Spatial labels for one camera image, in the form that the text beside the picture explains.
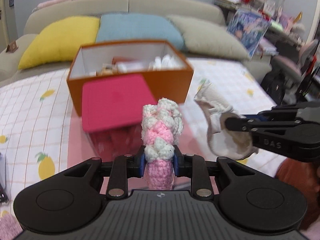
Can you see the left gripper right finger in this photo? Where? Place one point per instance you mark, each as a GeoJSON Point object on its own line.
{"type": "Point", "coordinates": [248, 199]}

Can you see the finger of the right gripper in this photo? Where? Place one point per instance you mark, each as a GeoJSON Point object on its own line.
{"type": "Point", "coordinates": [245, 125]}
{"type": "Point", "coordinates": [255, 116]}

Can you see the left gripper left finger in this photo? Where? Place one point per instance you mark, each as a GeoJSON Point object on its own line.
{"type": "Point", "coordinates": [75, 197]}

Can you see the beige round cloth pouch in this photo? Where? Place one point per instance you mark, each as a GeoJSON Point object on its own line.
{"type": "Point", "coordinates": [221, 141]}

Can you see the pink white crochet toy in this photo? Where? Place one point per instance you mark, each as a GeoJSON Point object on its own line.
{"type": "Point", "coordinates": [161, 127]}

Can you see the pink paper mat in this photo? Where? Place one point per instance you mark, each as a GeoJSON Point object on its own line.
{"type": "Point", "coordinates": [105, 130]}

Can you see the pink office chair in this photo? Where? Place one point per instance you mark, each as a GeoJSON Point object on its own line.
{"type": "Point", "coordinates": [295, 71]}

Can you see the orange cardboard box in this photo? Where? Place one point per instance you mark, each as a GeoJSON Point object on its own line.
{"type": "Point", "coordinates": [172, 84]}

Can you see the cluttered desk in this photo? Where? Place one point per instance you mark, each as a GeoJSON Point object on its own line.
{"type": "Point", "coordinates": [283, 27]}

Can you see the blue printed cushion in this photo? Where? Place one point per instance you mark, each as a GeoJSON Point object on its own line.
{"type": "Point", "coordinates": [249, 28]}

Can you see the beige cushion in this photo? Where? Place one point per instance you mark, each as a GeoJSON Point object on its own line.
{"type": "Point", "coordinates": [207, 38]}

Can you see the fruit print checked tablecloth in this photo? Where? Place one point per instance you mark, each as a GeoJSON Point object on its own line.
{"type": "Point", "coordinates": [41, 132]}

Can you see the red box with clear front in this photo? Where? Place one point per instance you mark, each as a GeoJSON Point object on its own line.
{"type": "Point", "coordinates": [116, 89]}

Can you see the white items in box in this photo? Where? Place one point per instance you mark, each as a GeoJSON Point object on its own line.
{"type": "Point", "coordinates": [122, 65]}

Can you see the light blue cushion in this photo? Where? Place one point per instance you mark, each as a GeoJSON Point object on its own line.
{"type": "Point", "coordinates": [138, 26]}

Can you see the yellow cushion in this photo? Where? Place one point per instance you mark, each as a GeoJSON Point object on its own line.
{"type": "Point", "coordinates": [60, 41]}

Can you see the small brown stand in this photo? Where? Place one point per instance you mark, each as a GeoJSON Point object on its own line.
{"type": "Point", "coordinates": [12, 47]}

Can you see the grey striped cushion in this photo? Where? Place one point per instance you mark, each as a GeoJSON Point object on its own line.
{"type": "Point", "coordinates": [101, 14]}

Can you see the pink plush toy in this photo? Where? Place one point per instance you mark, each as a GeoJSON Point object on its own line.
{"type": "Point", "coordinates": [48, 4]}

